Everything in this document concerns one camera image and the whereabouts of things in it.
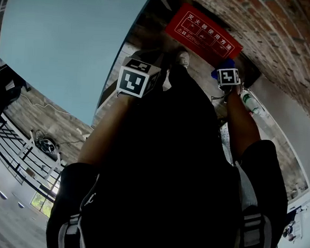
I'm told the person's left forearm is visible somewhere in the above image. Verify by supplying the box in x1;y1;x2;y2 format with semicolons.
77;91;137;170

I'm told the red fire extinguisher box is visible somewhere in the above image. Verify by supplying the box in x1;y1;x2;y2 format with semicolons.
162;1;247;68

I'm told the white floor cable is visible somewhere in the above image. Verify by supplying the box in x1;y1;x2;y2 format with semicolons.
20;93;73;115

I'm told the glass window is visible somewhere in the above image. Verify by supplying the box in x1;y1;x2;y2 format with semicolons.
30;189;57;219

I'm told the black floor fan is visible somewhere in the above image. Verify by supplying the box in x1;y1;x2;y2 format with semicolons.
33;129;59;155

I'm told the white and black railing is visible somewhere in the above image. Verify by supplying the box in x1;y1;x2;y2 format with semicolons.
0;109;69;202

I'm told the person's black clothing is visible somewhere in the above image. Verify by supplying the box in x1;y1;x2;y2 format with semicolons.
45;55;298;248

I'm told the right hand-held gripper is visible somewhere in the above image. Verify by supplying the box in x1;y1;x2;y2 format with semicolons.
214;66;243;92

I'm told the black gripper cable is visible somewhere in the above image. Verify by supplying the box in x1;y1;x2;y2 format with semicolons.
210;91;230;104

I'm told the grey striped shoulder strap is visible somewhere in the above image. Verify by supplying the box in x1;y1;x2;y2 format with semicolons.
228;160;278;248
57;212;90;248

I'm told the person's right forearm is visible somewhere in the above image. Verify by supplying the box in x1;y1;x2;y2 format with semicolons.
219;85;266;162

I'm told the person's white shoe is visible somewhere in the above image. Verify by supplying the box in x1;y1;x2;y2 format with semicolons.
174;50;191;69

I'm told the clear bottle green label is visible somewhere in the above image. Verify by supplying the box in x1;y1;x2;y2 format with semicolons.
238;89;267;118

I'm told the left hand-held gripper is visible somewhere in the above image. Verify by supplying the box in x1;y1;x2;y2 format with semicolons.
116;48;164;100

